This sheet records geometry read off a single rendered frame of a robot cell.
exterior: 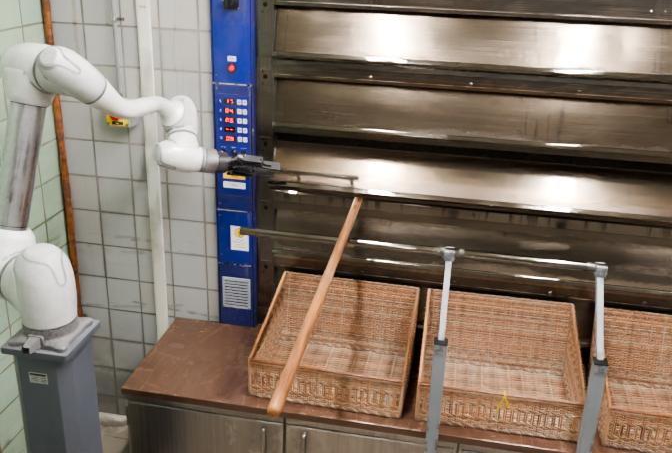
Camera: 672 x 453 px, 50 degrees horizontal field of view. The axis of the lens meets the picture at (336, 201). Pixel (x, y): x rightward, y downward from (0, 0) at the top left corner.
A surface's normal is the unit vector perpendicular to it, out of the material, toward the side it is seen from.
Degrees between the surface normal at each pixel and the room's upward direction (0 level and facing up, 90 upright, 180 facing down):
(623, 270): 71
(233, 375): 0
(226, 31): 90
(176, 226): 90
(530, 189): 47
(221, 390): 0
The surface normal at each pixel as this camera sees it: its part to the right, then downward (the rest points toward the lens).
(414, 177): -0.11, -0.40
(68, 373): 0.57, 0.30
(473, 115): -0.16, 0.00
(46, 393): -0.18, 0.34
